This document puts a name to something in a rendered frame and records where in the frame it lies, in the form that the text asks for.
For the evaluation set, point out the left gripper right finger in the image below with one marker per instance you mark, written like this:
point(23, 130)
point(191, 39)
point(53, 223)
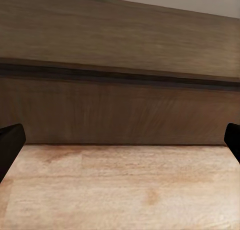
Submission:
point(232, 139)

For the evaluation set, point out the cabinet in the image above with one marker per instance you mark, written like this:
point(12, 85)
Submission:
point(117, 72)

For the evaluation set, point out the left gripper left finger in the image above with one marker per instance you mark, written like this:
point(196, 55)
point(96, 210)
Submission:
point(12, 140)

